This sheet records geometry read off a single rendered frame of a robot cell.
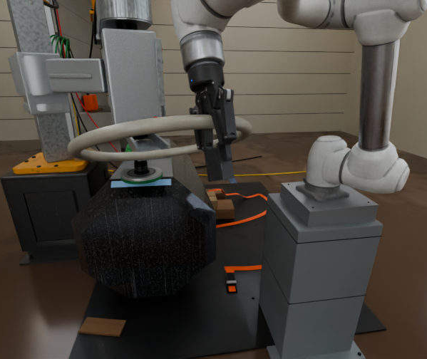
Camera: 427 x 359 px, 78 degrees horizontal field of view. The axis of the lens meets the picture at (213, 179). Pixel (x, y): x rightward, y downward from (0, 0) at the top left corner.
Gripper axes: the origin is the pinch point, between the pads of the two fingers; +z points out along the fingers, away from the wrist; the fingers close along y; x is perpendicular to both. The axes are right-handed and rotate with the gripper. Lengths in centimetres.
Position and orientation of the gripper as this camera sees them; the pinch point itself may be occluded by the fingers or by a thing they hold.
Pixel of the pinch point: (219, 164)
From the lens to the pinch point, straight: 56.4
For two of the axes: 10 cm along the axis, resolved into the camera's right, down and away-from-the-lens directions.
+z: 1.5, 9.9, 0.0
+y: -5.7, 0.9, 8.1
